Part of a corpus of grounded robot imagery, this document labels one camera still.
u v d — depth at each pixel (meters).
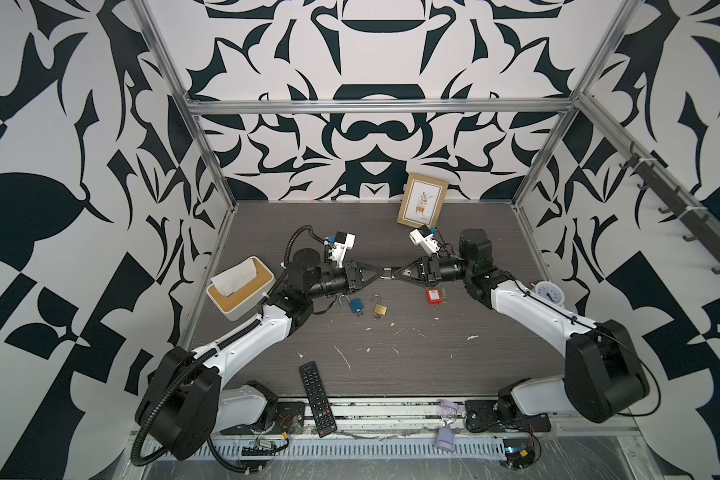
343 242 0.70
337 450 0.78
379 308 0.93
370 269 0.70
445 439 0.70
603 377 0.43
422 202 1.08
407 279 0.71
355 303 0.95
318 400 0.76
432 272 0.67
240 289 0.91
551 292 0.94
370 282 0.70
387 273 0.71
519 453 0.71
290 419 0.74
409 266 0.71
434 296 0.94
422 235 0.73
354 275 0.66
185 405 0.40
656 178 0.64
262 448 0.73
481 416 0.74
